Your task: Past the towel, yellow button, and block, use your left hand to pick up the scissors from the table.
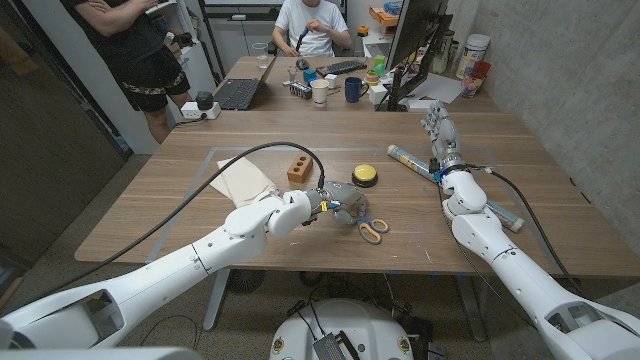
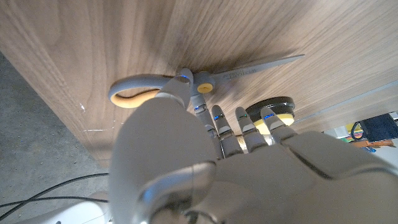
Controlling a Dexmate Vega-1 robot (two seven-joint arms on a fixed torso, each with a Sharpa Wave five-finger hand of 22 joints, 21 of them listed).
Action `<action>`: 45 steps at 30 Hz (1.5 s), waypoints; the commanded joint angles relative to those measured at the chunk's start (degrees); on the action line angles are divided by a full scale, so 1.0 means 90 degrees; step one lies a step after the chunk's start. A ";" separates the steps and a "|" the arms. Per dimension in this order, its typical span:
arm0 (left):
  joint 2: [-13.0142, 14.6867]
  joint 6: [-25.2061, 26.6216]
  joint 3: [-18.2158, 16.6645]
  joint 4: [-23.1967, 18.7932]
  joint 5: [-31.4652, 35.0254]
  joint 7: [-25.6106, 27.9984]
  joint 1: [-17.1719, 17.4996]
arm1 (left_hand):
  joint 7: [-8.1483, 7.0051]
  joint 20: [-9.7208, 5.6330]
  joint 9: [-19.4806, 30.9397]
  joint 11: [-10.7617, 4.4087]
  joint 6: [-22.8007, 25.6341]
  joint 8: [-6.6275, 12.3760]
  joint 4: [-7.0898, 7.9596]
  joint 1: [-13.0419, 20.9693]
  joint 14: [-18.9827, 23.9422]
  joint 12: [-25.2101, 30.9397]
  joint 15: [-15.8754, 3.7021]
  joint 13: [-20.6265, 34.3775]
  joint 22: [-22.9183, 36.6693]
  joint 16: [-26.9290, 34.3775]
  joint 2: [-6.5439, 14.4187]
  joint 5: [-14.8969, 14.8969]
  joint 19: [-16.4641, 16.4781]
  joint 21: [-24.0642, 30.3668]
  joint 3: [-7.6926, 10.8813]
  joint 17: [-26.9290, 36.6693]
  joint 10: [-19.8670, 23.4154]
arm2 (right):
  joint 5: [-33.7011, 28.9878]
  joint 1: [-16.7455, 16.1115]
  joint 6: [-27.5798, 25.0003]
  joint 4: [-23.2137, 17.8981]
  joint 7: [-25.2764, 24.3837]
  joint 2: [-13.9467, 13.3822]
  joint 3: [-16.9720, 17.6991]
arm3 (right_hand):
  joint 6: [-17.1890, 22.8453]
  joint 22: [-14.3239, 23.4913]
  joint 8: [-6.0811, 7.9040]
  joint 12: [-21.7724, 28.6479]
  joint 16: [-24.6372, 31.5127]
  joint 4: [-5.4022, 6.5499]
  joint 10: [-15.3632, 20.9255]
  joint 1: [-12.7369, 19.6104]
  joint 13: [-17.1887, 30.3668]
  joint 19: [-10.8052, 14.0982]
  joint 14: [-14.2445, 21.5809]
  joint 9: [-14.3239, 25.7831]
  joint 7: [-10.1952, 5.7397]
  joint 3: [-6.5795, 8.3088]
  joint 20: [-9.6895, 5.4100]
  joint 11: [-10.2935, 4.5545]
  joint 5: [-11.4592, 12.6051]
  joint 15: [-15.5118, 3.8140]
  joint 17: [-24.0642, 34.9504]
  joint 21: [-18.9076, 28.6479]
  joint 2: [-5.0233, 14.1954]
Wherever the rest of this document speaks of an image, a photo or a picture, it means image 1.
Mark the orange box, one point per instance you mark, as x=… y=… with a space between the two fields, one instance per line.
x=382 y=15

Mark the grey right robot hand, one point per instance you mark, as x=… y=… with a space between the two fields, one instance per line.
x=445 y=140

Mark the white power strip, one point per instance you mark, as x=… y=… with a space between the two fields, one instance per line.
x=187 y=111

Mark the brown perforated brick block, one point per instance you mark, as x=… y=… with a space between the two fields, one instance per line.
x=300 y=169

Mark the white paper cup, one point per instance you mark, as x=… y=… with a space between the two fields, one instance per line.
x=319 y=92

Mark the green cup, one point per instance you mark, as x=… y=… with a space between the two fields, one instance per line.
x=380 y=64

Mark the black striped box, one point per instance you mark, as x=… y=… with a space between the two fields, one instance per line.
x=301 y=90

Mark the clear plastic cup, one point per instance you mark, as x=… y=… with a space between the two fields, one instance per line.
x=260 y=54

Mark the rolled printed paper tube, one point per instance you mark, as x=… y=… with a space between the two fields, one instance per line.
x=407 y=158

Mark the person in black clothes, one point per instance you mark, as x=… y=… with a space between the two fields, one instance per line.
x=135 y=50

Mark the black computer mouse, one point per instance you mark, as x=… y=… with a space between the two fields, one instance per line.
x=302 y=63

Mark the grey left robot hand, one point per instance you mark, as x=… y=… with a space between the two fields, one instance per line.
x=347 y=200

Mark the small white box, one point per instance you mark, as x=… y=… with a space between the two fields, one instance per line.
x=331 y=81

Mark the black floor fan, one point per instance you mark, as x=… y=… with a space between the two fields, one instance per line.
x=246 y=280

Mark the blue cube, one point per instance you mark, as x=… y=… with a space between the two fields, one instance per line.
x=310 y=75

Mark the red snack pack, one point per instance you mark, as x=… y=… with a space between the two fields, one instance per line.
x=475 y=80

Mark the colourful stacked toy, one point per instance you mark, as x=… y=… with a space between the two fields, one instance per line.
x=371 y=78

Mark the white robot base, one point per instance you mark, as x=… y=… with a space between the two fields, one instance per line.
x=345 y=325

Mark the white canister with label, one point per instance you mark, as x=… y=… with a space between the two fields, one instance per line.
x=472 y=52

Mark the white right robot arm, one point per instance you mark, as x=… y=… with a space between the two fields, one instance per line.
x=520 y=280

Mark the black power adapter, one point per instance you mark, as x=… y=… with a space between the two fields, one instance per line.
x=204 y=99

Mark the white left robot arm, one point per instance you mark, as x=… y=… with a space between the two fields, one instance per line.
x=150 y=280

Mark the beige cloth towel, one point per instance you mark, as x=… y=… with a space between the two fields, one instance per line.
x=245 y=182

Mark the grey table leg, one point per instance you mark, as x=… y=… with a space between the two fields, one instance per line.
x=216 y=300
x=470 y=310

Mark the black computer monitor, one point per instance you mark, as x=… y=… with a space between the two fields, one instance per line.
x=415 y=30

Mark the black laptop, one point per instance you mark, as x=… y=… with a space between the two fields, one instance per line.
x=240 y=92

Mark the black keyboard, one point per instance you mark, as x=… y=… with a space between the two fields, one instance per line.
x=342 y=67

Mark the white cube box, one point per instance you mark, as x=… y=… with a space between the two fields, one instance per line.
x=377 y=94

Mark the grey and yellow scissors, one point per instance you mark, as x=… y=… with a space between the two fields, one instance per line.
x=372 y=231

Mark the dark blue mug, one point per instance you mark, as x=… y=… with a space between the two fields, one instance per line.
x=354 y=90

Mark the white paper sheet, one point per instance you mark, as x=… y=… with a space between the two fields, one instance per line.
x=442 y=87

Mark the person in white t-shirt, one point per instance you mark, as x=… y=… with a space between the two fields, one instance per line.
x=312 y=27

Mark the yellow push button black base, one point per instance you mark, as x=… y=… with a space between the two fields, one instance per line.
x=365 y=173

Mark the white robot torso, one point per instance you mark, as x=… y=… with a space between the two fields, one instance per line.
x=100 y=354

